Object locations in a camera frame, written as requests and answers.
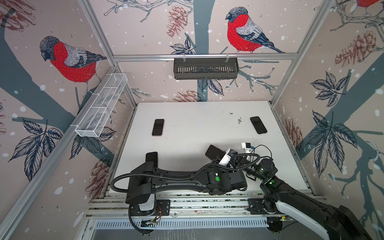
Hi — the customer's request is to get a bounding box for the black phone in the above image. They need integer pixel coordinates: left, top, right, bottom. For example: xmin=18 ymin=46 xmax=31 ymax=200
xmin=152 ymin=119 xmax=165 ymax=137
xmin=250 ymin=116 xmax=268 ymax=135
xmin=205 ymin=145 xmax=226 ymax=163
xmin=146 ymin=152 xmax=158 ymax=168

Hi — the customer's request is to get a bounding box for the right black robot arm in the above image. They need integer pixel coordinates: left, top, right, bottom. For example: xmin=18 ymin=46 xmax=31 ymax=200
xmin=230 ymin=153 xmax=371 ymax=240

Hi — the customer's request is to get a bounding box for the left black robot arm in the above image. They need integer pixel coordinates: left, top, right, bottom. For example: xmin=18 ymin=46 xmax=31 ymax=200
xmin=126 ymin=162 xmax=248 ymax=205

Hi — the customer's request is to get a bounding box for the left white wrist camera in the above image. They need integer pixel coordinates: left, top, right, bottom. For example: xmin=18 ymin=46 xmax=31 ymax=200
xmin=219 ymin=149 xmax=238 ymax=167

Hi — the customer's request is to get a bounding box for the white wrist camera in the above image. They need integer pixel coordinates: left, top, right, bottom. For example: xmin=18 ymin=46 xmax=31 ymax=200
xmin=219 ymin=149 xmax=238 ymax=167
xmin=241 ymin=143 xmax=255 ymax=153

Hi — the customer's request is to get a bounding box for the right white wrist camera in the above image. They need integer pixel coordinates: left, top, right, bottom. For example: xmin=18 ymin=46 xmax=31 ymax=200
xmin=241 ymin=143 xmax=255 ymax=153

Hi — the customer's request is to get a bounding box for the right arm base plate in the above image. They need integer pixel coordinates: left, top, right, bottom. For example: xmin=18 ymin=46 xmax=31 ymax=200
xmin=247 ymin=197 xmax=281 ymax=215

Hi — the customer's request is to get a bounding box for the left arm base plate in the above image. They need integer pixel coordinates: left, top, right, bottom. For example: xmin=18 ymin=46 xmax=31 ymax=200
xmin=129 ymin=200 xmax=171 ymax=217

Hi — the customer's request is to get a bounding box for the left black corrugated cable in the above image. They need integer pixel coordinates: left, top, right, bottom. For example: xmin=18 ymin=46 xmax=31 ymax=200
xmin=109 ymin=152 xmax=262 ymax=235

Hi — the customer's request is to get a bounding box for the black hanging wire basket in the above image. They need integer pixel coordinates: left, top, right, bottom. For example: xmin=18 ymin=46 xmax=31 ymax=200
xmin=174 ymin=58 xmax=239 ymax=80

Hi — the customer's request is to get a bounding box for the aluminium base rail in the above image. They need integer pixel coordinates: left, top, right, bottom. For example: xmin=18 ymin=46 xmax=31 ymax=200
xmin=86 ymin=191 xmax=328 ymax=220

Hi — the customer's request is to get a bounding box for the white mesh wall tray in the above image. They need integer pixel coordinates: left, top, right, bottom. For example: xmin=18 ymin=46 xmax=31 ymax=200
xmin=75 ymin=73 xmax=128 ymax=138

